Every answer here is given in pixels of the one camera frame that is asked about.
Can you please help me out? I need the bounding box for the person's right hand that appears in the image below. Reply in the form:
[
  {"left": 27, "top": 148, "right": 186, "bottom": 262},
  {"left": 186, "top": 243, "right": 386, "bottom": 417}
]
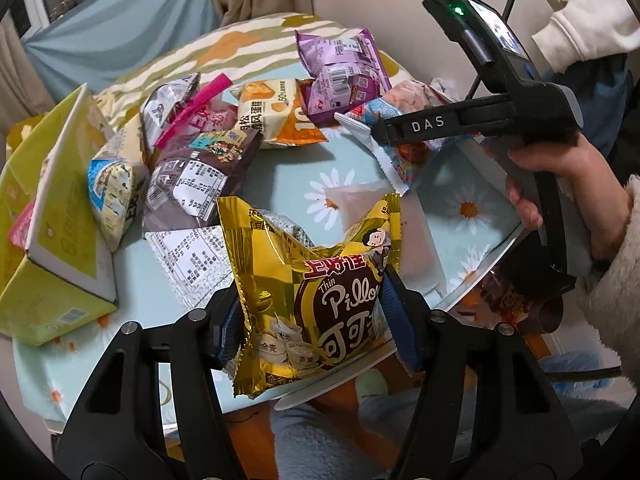
[{"left": 505, "top": 132, "right": 631, "bottom": 261}]

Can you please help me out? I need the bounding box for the yellow green cardboard box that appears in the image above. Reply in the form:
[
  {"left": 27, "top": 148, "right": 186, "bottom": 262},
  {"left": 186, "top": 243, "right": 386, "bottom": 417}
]
[{"left": 0, "top": 82, "right": 118, "bottom": 348}]

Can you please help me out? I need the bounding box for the gold snack packet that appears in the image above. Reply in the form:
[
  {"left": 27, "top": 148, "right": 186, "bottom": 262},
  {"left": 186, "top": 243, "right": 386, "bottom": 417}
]
[{"left": 217, "top": 192, "right": 403, "bottom": 401}]

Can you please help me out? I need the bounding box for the purple snack packet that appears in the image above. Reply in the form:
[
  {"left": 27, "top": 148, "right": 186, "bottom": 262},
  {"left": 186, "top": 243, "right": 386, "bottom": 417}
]
[{"left": 295, "top": 28, "right": 393, "bottom": 125}]

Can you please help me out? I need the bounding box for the grey brown snack packet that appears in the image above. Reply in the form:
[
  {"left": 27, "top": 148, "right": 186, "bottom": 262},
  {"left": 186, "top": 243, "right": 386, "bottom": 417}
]
[{"left": 141, "top": 74, "right": 201, "bottom": 161}]

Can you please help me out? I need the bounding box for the light blue cloth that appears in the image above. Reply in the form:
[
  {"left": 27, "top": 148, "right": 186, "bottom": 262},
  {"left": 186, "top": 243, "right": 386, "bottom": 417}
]
[{"left": 22, "top": 0, "right": 223, "bottom": 103}]

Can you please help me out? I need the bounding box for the dark brown snack packet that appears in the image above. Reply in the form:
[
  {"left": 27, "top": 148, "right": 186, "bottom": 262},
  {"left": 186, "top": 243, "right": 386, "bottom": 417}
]
[{"left": 142, "top": 130, "right": 264, "bottom": 238}]

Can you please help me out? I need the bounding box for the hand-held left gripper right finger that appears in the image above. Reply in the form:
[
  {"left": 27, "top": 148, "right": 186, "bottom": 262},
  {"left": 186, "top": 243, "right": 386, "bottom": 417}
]
[{"left": 377, "top": 271, "right": 586, "bottom": 480}]

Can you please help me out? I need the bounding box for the striped floral blanket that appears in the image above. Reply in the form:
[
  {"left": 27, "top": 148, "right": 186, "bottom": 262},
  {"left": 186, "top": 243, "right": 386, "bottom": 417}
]
[{"left": 5, "top": 12, "right": 416, "bottom": 153}]

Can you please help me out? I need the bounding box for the daisy print tablecloth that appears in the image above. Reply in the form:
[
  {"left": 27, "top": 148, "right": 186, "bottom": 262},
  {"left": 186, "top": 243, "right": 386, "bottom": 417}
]
[{"left": 12, "top": 80, "right": 526, "bottom": 421}]

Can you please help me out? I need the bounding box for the orange white cake packet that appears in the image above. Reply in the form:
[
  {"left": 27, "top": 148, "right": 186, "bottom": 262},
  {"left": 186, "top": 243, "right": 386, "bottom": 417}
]
[{"left": 230, "top": 78, "right": 328, "bottom": 150}]

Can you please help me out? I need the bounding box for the silver snack packet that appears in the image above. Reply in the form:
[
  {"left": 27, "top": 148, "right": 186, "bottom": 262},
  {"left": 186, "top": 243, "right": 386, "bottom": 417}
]
[{"left": 145, "top": 210, "right": 311, "bottom": 311}]

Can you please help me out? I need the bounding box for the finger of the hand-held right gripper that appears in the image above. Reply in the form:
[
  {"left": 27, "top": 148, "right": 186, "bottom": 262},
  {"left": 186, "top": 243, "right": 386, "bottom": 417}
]
[{"left": 370, "top": 97, "right": 518, "bottom": 147}]

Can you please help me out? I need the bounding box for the white hoodie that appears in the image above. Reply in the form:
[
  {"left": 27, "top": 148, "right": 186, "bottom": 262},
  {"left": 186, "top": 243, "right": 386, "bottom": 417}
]
[{"left": 520, "top": 0, "right": 640, "bottom": 73}]

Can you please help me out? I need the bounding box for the person's right forearm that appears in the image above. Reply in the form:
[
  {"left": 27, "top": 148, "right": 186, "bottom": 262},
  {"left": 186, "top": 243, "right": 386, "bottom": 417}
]
[{"left": 575, "top": 175, "right": 640, "bottom": 376}]

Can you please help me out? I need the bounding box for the pink candy packet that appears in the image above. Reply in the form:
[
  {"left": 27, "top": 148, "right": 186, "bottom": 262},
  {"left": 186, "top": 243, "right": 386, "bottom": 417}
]
[{"left": 152, "top": 74, "right": 241, "bottom": 150}]

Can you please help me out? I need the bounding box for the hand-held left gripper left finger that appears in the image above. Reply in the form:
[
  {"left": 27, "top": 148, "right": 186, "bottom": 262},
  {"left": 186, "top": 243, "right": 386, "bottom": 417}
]
[{"left": 54, "top": 285, "right": 248, "bottom": 480}]

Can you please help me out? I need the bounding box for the small pink packet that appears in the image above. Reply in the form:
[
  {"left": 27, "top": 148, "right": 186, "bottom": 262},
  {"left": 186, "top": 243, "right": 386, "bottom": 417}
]
[{"left": 7, "top": 200, "right": 37, "bottom": 250}]

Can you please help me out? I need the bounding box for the dark blue garment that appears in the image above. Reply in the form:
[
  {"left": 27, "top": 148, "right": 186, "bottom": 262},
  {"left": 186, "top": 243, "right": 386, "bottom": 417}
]
[{"left": 592, "top": 52, "right": 640, "bottom": 186}]

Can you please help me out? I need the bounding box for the blue white pink snack packet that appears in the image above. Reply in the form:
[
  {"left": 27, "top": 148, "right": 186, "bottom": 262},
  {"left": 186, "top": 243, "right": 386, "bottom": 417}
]
[{"left": 334, "top": 80, "right": 453, "bottom": 196}]

